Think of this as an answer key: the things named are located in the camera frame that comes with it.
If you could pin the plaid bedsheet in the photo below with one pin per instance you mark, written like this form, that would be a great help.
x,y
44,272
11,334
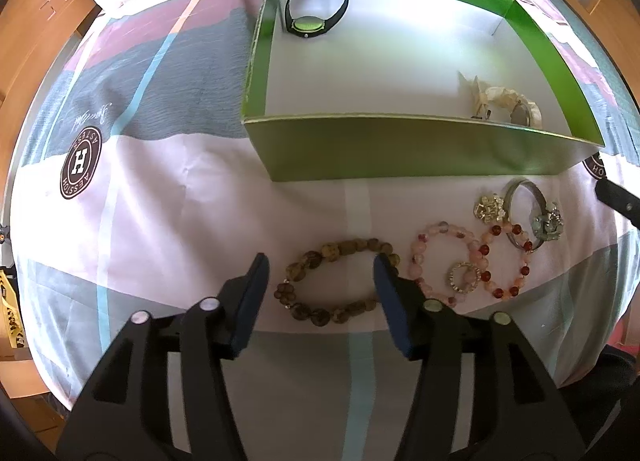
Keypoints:
x,y
175,191

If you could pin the green cardboard box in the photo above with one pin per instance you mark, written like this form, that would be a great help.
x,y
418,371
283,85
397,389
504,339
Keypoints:
x,y
400,146

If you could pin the silver bangle with green flower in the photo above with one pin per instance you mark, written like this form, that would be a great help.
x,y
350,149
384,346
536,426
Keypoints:
x,y
547,223

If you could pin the gold rhinestone ornament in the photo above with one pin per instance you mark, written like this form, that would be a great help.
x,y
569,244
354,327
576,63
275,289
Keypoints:
x,y
487,208

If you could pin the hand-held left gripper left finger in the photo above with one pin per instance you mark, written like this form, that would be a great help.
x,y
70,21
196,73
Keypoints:
x,y
250,301

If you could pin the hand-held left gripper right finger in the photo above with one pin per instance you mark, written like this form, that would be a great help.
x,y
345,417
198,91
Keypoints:
x,y
392,311

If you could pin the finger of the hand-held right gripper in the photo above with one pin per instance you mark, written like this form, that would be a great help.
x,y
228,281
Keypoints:
x,y
617,198

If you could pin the black wristwatch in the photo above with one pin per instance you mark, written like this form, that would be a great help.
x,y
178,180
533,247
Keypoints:
x,y
306,27

